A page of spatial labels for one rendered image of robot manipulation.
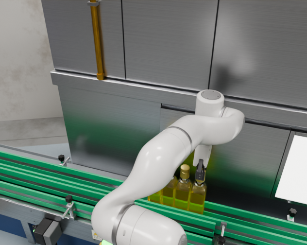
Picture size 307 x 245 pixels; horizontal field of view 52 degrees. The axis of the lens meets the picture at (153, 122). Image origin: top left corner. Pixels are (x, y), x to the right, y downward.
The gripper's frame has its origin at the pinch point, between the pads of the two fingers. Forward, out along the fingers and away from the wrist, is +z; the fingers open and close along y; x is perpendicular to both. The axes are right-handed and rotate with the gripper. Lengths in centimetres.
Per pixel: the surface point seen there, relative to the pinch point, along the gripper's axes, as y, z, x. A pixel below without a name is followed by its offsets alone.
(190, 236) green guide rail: 13.5, 20.7, 0.1
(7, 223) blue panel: 12, 51, -90
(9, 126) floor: -149, 133, -239
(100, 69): -14, -28, -44
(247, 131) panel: -12.0, -12.5, 13.6
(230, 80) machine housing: -15.1, -29.8, 4.5
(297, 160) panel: -12.0, -3.3, 32.5
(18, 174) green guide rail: 5, 21, -80
